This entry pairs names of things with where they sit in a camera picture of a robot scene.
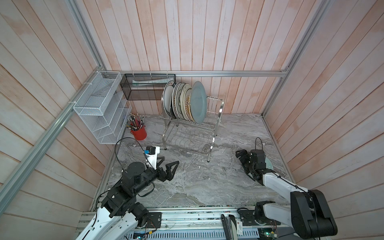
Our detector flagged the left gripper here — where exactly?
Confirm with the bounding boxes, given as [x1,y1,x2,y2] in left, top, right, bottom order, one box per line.
[133,156,179,195]

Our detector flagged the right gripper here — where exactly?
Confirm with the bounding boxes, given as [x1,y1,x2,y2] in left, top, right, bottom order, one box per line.
[235,148,255,172]

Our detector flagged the light green floral plate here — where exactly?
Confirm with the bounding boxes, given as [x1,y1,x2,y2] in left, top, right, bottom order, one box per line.
[265,157,274,170]

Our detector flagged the steel two-tier dish rack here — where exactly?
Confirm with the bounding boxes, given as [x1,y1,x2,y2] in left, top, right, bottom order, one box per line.
[161,96,225,162]

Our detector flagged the large orange sunburst plate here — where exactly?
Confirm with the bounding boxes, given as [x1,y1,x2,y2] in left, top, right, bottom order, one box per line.
[172,82,181,119]

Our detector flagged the small orange sunburst plate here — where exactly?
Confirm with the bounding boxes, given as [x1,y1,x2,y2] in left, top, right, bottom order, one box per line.
[184,88,193,121]

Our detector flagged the grey-green round plate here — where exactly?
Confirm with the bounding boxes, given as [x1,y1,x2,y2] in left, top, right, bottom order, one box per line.
[190,82,207,124]

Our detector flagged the green rim white plate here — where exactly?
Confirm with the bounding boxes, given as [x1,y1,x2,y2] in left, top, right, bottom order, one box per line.
[162,80,176,117]

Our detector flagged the cream floral plate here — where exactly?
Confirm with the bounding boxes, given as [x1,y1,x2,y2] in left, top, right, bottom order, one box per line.
[180,83,192,121]

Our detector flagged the white plate green characters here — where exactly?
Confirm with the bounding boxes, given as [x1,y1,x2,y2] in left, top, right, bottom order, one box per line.
[177,82,185,120]

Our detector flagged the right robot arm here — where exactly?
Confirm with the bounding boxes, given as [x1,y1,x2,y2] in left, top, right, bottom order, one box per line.
[236,149,338,240]

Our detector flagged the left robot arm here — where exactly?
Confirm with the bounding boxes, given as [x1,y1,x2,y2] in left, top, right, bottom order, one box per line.
[77,161,180,240]

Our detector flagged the red pencil cup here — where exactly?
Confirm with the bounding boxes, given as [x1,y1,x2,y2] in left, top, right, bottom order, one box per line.
[131,126,147,141]

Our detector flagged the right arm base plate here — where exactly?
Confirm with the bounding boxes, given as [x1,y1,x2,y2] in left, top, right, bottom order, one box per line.
[237,208,281,226]

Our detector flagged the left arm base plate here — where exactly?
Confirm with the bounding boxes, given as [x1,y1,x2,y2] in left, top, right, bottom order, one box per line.
[145,212,162,229]

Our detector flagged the black mesh wall basket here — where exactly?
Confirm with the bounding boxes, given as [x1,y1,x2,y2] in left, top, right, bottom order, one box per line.
[120,73,176,101]

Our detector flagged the white wire wall shelf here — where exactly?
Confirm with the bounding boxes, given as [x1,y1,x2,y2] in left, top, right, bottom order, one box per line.
[74,71,132,145]

